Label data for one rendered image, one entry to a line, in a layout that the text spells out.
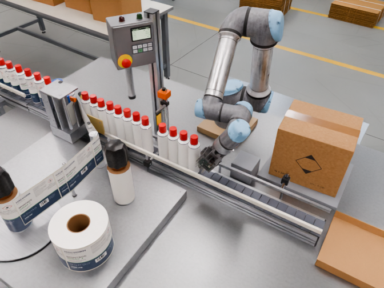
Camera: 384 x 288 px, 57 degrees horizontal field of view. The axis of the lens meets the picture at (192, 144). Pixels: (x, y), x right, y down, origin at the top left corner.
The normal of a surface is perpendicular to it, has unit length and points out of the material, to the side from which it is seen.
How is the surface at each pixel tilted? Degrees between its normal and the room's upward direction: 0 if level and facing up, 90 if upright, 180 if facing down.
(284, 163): 90
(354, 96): 0
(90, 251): 90
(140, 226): 0
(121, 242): 0
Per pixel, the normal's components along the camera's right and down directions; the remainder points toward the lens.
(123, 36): 0.39, 0.61
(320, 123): 0.00, -0.74
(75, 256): 0.02, 0.67
